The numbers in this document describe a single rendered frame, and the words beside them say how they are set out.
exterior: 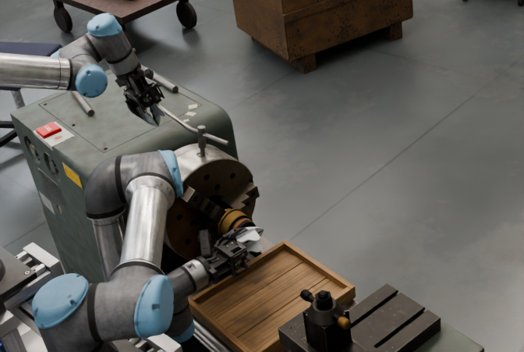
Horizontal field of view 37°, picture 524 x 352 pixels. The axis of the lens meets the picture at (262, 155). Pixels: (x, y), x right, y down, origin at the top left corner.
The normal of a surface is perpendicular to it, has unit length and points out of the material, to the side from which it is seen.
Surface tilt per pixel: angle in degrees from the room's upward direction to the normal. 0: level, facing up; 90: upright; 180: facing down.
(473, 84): 0
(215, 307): 0
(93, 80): 90
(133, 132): 0
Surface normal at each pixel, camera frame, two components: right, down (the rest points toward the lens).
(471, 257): -0.14, -0.83
